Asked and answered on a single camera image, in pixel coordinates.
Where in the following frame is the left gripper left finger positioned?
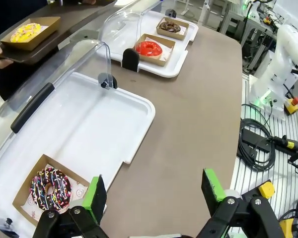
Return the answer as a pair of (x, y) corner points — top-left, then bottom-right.
(32, 175), (110, 238)

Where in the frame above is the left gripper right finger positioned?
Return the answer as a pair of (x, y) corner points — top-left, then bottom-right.
(196, 168), (285, 238)

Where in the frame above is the dark brown serving tray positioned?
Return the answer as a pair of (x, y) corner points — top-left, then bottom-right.
(0, 0), (117, 65)

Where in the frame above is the brown cardboard donut box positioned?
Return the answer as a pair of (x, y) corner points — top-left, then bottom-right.
(134, 33), (176, 67)
(0, 16), (62, 52)
(155, 16), (190, 41)
(12, 154), (91, 226)

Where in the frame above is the yellow glazed donut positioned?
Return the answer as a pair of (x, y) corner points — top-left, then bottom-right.
(9, 23), (42, 43)

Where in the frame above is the chocolate donut with coloured sprinkles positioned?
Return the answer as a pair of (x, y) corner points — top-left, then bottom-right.
(29, 166), (73, 214)

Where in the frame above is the red glazed donut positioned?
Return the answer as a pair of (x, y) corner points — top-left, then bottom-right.
(135, 41), (163, 57)

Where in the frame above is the dark chocolate nut donut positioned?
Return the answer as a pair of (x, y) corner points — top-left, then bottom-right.
(159, 21), (181, 33)

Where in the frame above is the yellow plastic block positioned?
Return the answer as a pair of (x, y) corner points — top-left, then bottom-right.
(259, 181), (276, 199)

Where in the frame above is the white plastic display tray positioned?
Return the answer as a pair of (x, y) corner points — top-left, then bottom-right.
(108, 10), (199, 79)
(0, 71), (156, 238)

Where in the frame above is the yellow plastic clip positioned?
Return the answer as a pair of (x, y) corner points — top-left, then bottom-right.
(279, 218), (295, 235)

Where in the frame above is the black and yellow connector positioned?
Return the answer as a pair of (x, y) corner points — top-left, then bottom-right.
(273, 135), (298, 152)

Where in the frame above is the clear plastic tray lid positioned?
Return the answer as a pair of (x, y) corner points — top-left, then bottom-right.
(100, 8), (177, 73)
(0, 41), (119, 231)

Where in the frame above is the yellow emergency stop box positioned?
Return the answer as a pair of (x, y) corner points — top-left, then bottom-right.
(284, 97), (298, 115)

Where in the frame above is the grey lab table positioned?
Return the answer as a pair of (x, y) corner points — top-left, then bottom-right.
(218, 0), (279, 72)

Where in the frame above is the ribbed aluminium base plate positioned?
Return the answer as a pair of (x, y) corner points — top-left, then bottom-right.
(229, 74), (298, 224)

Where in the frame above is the black coiled cable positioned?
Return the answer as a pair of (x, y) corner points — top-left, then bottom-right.
(238, 104), (276, 172)

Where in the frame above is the black flat bracket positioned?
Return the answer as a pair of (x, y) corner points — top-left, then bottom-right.
(239, 128), (271, 159)

